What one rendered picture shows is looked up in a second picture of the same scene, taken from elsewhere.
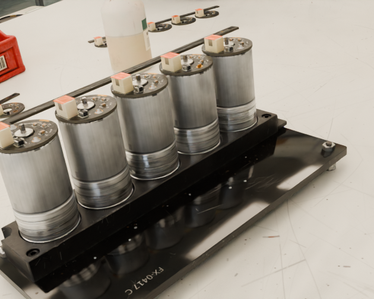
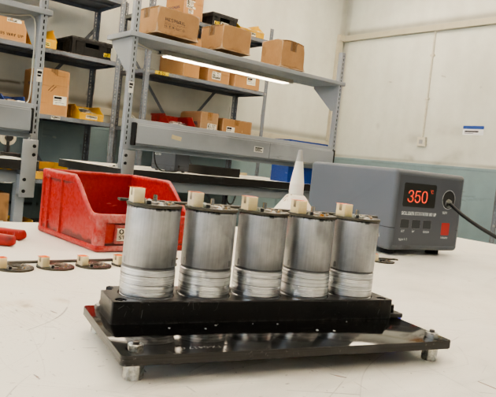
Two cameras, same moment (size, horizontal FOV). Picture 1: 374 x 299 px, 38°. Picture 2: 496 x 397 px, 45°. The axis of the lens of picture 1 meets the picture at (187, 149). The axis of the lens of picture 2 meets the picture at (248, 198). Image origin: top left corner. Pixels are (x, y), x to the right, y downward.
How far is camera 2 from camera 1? 0.10 m
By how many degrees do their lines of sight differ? 28
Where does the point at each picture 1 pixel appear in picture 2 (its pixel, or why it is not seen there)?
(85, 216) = (176, 297)
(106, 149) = (214, 242)
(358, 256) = not seen: outside the picture
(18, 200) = (127, 252)
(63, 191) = (165, 258)
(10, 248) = (105, 294)
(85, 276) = (153, 333)
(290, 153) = (390, 330)
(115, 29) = not seen: hidden behind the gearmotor
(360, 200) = (444, 382)
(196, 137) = (302, 280)
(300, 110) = (428, 326)
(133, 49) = not seen: hidden behind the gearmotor
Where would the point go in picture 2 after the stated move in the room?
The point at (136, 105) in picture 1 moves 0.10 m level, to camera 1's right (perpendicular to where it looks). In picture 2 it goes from (253, 222) to (476, 251)
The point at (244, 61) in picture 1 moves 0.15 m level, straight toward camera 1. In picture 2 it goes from (367, 231) to (270, 265)
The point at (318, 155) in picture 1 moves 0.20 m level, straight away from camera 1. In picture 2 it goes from (417, 337) to (482, 285)
